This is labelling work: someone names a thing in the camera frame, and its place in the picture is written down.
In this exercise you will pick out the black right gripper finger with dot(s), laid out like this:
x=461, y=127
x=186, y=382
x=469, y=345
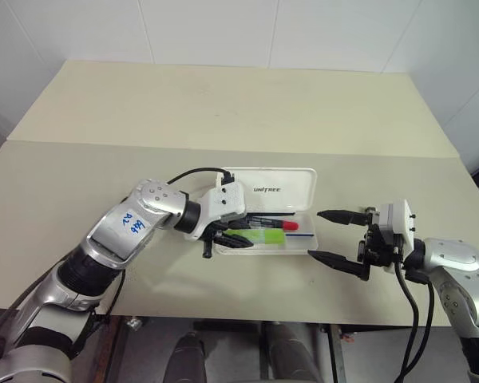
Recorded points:
x=335, y=261
x=337, y=215

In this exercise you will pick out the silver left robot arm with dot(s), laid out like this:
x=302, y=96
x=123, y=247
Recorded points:
x=104, y=247

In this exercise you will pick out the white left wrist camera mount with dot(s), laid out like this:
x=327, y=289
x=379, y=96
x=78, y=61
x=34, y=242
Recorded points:
x=223, y=201

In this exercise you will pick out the white sticker with blue handwriting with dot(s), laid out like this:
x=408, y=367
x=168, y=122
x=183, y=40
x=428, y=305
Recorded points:
x=132, y=224

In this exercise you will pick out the black marker with red cap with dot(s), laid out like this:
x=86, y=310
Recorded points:
x=277, y=224

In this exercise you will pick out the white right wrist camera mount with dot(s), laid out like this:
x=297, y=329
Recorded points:
x=401, y=225

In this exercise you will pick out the small silver table knob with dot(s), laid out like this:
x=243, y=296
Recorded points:
x=135, y=323

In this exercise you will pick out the thin blue pen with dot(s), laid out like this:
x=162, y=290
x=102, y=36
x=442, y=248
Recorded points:
x=301, y=235

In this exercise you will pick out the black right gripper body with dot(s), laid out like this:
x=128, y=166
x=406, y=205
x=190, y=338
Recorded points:
x=377, y=245

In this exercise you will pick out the green marker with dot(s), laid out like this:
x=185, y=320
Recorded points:
x=263, y=236

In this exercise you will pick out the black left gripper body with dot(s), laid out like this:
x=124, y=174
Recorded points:
x=209, y=239

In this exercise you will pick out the dark grey rounded cylinder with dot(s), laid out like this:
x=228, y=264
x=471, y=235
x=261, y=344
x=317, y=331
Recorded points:
x=189, y=357
x=287, y=351

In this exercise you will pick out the white plastic pencil case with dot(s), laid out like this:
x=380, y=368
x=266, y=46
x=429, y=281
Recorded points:
x=277, y=199

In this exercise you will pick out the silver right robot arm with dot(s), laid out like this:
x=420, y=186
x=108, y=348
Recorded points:
x=459, y=275

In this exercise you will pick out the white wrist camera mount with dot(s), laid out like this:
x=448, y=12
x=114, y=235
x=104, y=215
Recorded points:
x=401, y=225
x=223, y=201

